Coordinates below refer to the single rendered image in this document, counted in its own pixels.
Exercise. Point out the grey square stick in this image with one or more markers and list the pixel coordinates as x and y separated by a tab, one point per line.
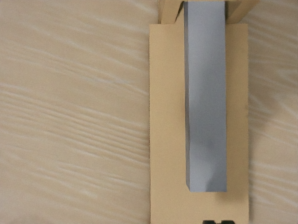
205	96

